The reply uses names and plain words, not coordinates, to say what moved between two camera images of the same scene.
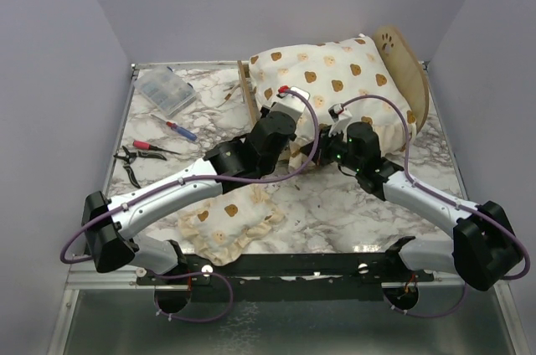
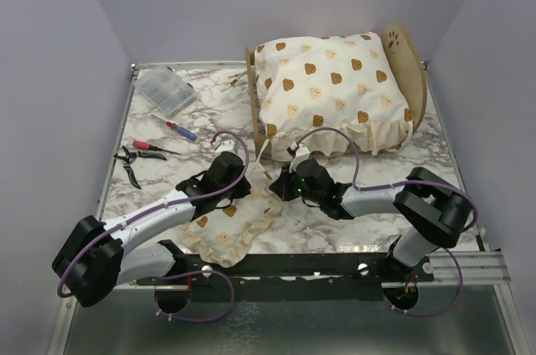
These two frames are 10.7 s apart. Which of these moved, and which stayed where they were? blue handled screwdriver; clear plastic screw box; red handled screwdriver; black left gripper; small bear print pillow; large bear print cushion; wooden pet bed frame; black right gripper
Moved: black right gripper; wooden pet bed frame; black left gripper
Stayed: large bear print cushion; clear plastic screw box; small bear print pillow; blue handled screwdriver; red handled screwdriver
